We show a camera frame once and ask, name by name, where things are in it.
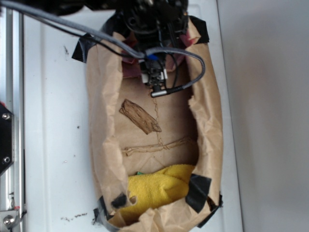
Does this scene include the yellow terry cloth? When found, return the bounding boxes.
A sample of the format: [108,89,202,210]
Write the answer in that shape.
[120,164,195,224]

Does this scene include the brown driftwood piece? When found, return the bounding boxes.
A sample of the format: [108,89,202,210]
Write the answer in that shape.
[119,99,162,134]

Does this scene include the thin black cable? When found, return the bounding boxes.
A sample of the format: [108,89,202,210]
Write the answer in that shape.
[45,18,181,89]

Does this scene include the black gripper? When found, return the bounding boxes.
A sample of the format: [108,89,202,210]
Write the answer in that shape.
[116,0,189,48]

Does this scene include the aluminium frame rail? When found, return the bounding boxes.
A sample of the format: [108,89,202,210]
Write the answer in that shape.
[0,8,27,232]

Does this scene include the brown paper bag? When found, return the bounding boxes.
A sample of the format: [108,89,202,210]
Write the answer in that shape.
[71,14,224,232]

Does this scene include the thick grey cable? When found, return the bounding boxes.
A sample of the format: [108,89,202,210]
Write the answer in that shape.
[0,0,206,98]

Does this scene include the black bracket with screws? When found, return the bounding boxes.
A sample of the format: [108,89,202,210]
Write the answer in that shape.
[0,102,14,176]

